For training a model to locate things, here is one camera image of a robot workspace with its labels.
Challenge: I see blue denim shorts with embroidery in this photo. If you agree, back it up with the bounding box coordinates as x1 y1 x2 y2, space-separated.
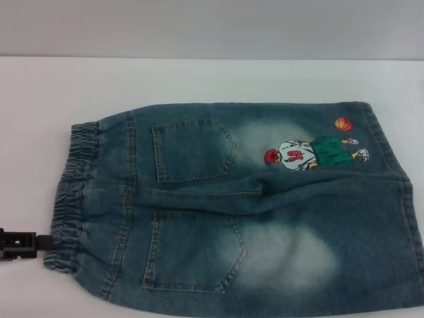
42 101 424 318

